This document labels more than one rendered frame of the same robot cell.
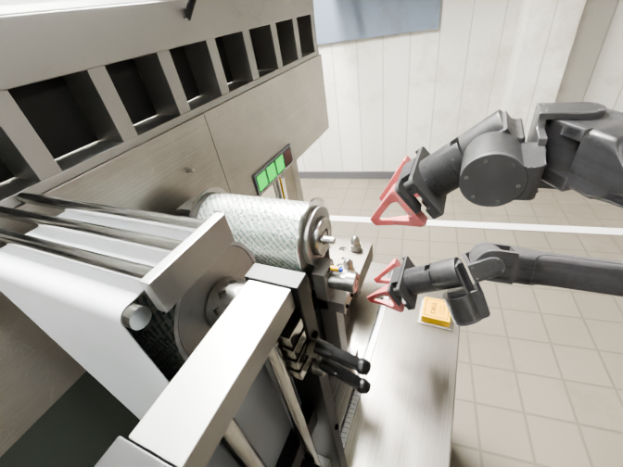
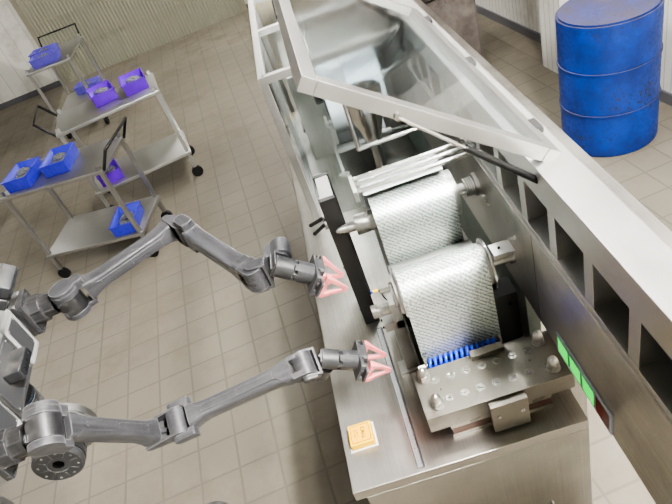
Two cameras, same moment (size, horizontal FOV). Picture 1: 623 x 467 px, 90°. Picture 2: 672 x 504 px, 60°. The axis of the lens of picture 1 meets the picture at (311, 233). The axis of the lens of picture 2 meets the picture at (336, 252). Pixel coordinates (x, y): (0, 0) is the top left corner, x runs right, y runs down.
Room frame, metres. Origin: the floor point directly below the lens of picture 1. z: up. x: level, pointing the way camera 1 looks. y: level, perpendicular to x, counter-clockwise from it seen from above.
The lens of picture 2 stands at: (1.48, -0.61, 2.35)
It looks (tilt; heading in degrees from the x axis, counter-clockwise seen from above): 37 degrees down; 155
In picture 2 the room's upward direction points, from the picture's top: 21 degrees counter-clockwise
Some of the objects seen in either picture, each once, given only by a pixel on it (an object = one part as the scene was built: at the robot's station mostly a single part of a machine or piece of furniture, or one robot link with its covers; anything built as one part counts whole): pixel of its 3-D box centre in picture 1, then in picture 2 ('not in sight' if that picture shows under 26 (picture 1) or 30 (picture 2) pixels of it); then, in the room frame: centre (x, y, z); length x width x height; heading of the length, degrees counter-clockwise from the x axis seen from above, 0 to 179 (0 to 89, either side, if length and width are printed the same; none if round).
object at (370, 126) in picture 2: not in sight; (383, 173); (-0.09, 0.44, 1.18); 0.14 x 0.14 x 0.57
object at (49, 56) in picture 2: not in sight; (72, 80); (-6.38, 0.60, 0.50); 1.08 x 0.62 x 1.01; 159
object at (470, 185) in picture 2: not in sight; (465, 187); (0.41, 0.37, 1.33); 0.07 x 0.07 x 0.07; 60
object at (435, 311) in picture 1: (436, 311); (361, 435); (0.51, -0.29, 0.91); 0.07 x 0.07 x 0.02; 60
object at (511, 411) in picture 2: not in sight; (510, 413); (0.81, 0.01, 0.96); 0.10 x 0.03 x 0.11; 60
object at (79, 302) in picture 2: not in sight; (67, 302); (-0.14, -0.71, 1.44); 0.10 x 0.09 x 0.05; 67
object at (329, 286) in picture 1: (338, 318); (397, 335); (0.43, -0.03, 1.05); 0.06 x 0.05 x 0.31; 60
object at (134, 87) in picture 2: not in sight; (122, 139); (-3.71, 0.29, 0.50); 1.08 x 0.62 x 1.00; 68
